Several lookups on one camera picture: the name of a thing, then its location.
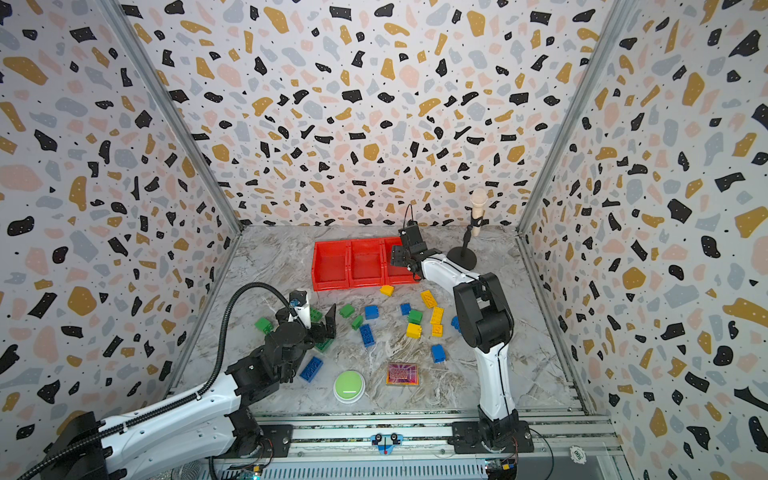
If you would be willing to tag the blue long brick front left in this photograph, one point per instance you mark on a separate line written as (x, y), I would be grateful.
(311, 369)

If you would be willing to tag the blue square brick front right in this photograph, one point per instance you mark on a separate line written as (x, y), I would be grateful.
(438, 354)

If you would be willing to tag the left red bin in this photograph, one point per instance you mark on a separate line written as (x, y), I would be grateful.
(329, 266)

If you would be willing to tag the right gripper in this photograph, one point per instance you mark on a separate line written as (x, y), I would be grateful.
(400, 253)

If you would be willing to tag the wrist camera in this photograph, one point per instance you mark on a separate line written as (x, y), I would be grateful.
(410, 233)
(300, 310)

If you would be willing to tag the yellow square brick centre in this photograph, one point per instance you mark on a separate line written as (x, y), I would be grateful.
(413, 331)

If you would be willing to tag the blue long brick centre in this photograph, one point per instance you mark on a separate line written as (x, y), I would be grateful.
(367, 336)

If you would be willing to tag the light green small brick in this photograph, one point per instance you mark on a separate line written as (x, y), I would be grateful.
(347, 310)

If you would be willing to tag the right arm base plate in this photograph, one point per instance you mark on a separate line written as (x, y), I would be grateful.
(483, 437)

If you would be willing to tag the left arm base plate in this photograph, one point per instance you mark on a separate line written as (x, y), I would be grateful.
(269, 441)

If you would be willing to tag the blue long brick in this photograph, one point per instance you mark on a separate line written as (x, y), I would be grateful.
(311, 369)
(367, 336)

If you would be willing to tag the green long brick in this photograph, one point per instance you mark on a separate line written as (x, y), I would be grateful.
(324, 345)

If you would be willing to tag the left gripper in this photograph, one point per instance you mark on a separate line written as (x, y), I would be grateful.
(332, 321)

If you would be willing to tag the small yellow brick right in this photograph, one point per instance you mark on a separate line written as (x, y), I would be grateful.
(437, 330)

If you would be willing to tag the yellow brick near bins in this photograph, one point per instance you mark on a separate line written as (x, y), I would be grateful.
(387, 290)

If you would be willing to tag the blue square brick centre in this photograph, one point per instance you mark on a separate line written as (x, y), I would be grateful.
(371, 312)

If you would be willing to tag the colourful card box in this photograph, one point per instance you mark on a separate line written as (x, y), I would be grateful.
(402, 374)

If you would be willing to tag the blue clip on rail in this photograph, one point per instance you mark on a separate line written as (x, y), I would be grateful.
(385, 444)

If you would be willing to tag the middle red bin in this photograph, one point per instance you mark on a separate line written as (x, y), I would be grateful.
(366, 263)

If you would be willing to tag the yellow long brick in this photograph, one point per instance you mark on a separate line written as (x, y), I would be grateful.
(428, 299)

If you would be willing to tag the wooden microphone on black stand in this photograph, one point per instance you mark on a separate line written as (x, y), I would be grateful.
(463, 255)

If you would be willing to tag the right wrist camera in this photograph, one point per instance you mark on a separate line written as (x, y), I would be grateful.
(410, 233)

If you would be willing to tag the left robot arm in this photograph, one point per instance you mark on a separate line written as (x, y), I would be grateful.
(205, 421)

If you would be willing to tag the green square brick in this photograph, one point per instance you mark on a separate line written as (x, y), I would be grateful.
(415, 317)

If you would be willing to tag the blue square brick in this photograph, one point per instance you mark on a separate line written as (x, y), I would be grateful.
(438, 354)
(371, 312)

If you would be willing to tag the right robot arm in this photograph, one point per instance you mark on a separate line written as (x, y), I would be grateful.
(485, 322)

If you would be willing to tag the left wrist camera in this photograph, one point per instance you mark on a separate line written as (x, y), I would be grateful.
(300, 310)

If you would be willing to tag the green push button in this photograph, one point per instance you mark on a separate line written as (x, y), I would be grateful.
(349, 387)

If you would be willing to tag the yellow upright brick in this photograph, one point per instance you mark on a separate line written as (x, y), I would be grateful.
(437, 315)

